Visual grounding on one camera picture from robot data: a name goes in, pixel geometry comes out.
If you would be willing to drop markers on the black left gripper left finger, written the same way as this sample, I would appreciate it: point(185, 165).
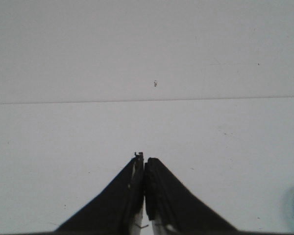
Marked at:
point(118, 208)

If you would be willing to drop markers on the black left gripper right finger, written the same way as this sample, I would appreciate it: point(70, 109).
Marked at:
point(171, 207)

